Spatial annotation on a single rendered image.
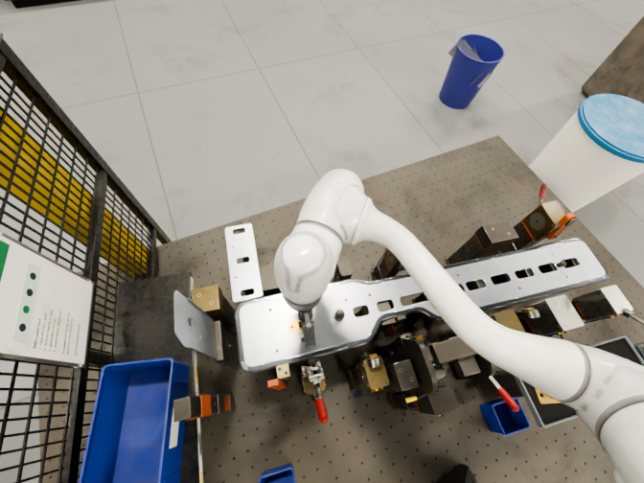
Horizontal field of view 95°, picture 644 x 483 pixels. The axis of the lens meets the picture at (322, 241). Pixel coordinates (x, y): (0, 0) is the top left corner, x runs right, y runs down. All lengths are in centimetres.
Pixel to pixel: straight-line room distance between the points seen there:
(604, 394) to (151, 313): 105
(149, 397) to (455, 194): 161
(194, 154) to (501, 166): 231
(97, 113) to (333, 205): 314
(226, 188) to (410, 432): 204
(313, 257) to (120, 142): 283
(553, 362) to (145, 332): 99
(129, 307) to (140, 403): 28
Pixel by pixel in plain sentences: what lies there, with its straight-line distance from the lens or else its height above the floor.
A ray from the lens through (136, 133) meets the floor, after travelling 320.
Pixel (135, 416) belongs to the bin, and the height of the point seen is 103.
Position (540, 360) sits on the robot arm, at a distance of 61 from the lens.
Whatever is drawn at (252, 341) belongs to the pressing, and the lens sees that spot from 99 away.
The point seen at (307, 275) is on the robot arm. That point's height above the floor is 154.
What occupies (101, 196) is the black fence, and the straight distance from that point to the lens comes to 119.
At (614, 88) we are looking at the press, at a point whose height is 25.
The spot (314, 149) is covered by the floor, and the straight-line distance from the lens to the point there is 278.
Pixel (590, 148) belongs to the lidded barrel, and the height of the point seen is 67.
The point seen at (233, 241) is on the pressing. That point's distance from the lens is 112.
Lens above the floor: 197
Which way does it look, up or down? 62 degrees down
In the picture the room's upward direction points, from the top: 8 degrees clockwise
